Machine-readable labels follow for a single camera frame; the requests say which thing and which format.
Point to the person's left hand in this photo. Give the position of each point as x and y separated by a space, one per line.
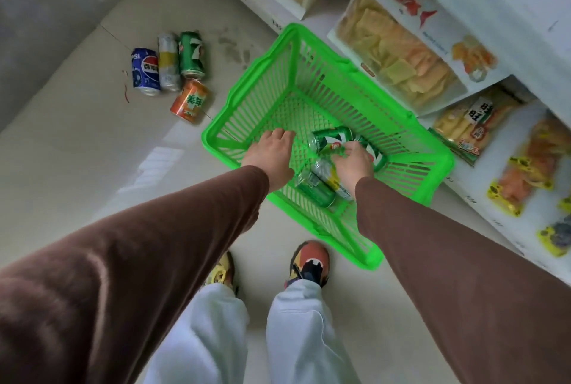
270 158

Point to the person's right hand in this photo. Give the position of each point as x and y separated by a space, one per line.
354 165

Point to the silver yellow can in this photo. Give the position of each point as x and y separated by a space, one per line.
169 62
328 176

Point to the green plastic basket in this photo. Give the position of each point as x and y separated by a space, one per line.
214 140

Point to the orange can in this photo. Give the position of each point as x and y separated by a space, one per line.
189 102

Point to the Pepsi can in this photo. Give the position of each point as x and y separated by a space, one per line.
145 71

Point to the person's left forearm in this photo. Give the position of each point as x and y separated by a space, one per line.
125 281

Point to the person's right forearm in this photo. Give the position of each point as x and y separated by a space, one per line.
468 290

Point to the person's right leg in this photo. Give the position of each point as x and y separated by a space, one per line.
303 339

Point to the person's leg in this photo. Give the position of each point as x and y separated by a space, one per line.
303 339
205 339

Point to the person's left leg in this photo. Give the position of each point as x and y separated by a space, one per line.
205 339

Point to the red right shoe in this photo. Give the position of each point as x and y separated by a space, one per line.
310 261

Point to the yellow left shoe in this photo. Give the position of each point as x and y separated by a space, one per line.
221 270

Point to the yellow rice cracker packet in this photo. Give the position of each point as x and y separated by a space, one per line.
473 125

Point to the small red scrap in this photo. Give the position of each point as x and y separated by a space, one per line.
126 93

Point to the orange snack packet yellow label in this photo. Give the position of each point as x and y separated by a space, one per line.
526 169

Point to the dark snack packet yellow label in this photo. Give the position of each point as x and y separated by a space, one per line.
557 236

